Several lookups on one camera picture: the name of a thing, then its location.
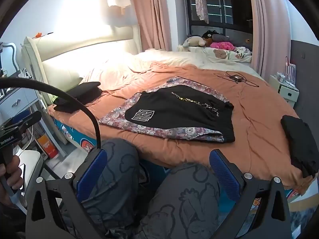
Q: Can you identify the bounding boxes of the person's left hand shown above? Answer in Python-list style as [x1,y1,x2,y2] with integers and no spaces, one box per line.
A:
[0,155,23,195]

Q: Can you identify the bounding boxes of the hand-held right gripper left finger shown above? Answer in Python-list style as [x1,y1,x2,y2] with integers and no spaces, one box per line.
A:
[25,148,108,239]

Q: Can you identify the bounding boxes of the pink fluffy plush toy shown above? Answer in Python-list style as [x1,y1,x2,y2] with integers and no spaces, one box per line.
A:
[209,41,235,51]

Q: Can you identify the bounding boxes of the black white patterned cloth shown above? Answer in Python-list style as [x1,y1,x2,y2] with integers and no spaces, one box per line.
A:
[233,47,252,56]

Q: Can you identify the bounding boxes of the person's right leg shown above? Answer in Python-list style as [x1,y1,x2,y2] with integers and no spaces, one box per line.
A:
[140,163,250,239]

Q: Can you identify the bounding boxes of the orange blanket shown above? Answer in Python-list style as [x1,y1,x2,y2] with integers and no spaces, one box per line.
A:
[47,63,316,195]

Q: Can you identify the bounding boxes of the grey pillow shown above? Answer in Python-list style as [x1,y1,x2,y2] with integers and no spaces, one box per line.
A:
[212,33,231,43]

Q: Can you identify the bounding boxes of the black brown plush toy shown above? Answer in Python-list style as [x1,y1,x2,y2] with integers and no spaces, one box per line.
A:
[202,30,221,46]

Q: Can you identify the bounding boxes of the dark window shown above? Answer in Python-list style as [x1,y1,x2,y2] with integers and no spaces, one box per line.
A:
[184,0,253,36]

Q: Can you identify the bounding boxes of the floral hanging garment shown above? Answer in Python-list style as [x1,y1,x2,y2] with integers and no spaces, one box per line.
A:
[195,0,209,24]

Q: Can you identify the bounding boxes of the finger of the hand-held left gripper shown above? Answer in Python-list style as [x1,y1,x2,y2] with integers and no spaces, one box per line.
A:
[5,111,42,134]

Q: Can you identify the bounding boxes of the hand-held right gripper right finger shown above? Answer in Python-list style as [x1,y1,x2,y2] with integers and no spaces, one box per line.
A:
[209,149,292,239]

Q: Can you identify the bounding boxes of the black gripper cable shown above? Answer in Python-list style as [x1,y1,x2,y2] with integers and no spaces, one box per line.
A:
[0,79,102,152]

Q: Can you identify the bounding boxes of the blue nightstand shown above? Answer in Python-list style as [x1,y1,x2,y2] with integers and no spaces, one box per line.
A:
[0,90,68,155]

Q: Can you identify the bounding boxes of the pink curtain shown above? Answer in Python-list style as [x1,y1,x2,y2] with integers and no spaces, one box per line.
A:
[131,0,172,54]
[245,0,292,80]

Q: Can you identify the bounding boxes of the cream bed headboard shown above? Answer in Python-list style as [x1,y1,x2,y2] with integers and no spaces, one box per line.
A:
[21,25,142,105]

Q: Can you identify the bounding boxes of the cream bear-print quilt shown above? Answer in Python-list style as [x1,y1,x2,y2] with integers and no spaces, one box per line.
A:
[188,46,253,63]

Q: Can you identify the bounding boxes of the white framed mirror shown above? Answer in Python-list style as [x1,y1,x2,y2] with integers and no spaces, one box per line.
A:
[0,42,20,77]

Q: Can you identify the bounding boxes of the black and bear-print pants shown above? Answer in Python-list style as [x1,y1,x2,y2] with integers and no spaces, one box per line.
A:
[99,76,236,143]

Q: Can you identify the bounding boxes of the orange box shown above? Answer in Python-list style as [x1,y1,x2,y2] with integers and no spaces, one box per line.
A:
[37,134,59,158]

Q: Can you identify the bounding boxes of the blue cartoon bed sheet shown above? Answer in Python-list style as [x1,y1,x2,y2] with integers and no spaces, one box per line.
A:
[53,118,308,232]

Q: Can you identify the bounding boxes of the cream duvet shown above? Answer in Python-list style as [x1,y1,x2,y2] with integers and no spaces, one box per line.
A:
[80,48,265,85]

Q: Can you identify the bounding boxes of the beige plush toy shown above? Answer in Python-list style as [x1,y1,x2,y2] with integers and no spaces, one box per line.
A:
[177,36,206,53]

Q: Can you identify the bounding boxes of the pink white striped bag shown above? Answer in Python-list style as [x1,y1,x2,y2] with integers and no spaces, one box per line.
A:
[284,56,297,85]

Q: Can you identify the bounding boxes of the person's patterned grey legs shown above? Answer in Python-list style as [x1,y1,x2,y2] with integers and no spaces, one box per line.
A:
[60,138,150,239]

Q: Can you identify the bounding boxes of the folded black pants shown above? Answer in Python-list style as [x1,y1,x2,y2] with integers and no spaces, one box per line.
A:
[65,82,102,99]
[53,93,101,113]

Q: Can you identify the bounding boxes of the crumpled black clothing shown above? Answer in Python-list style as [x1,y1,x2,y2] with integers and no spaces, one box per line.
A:
[281,115,319,178]

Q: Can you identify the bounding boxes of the small white nightstand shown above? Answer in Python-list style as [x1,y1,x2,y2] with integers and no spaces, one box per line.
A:
[269,73,299,102]

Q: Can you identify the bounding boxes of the white charging cable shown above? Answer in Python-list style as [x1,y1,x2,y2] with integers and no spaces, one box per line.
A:
[24,127,34,153]

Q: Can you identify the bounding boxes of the black corded device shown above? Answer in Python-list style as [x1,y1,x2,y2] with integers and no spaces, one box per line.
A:
[214,71,260,87]

